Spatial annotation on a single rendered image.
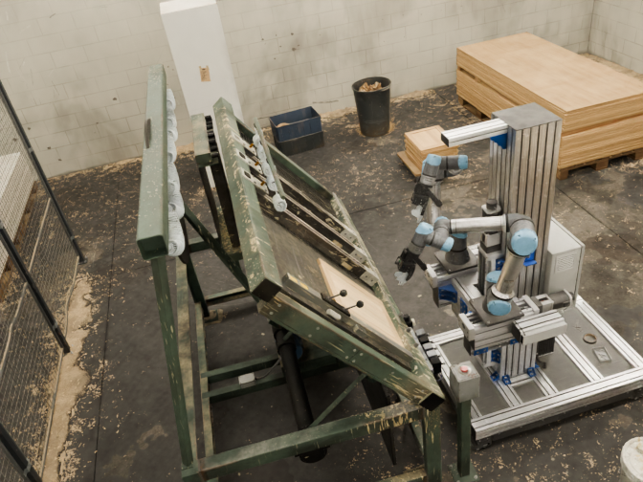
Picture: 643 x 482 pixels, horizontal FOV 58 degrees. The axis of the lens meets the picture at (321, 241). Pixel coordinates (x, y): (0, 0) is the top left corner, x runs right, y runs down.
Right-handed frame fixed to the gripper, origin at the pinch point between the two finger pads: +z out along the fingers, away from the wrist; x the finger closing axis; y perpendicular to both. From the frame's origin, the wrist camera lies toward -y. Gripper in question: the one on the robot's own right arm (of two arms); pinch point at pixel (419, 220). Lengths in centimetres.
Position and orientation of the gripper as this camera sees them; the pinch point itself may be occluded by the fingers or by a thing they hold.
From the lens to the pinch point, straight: 311.0
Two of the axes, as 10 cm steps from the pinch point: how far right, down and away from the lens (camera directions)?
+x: -0.8, 2.8, -9.6
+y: -9.7, -2.4, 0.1
